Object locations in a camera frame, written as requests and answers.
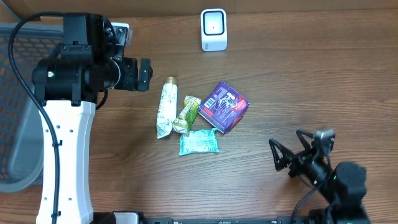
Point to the purple snack box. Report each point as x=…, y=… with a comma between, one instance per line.
x=224, y=107

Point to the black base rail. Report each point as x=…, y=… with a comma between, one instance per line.
x=168, y=220

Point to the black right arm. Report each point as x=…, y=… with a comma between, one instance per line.
x=342, y=187

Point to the teal tissue packet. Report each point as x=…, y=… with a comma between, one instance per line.
x=201, y=141

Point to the green tea drink carton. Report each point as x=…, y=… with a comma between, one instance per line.
x=183, y=123

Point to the brown cardboard back panel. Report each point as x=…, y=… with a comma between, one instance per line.
x=13, y=10

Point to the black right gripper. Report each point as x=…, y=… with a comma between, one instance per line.
x=286, y=156

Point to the white tube with gold cap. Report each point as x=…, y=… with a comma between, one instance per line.
x=167, y=111

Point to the grey plastic mesh basket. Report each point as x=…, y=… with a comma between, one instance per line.
x=22, y=141

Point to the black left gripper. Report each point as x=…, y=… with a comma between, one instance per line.
x=130, y=66

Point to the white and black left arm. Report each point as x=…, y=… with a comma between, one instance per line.
x=91, y=60

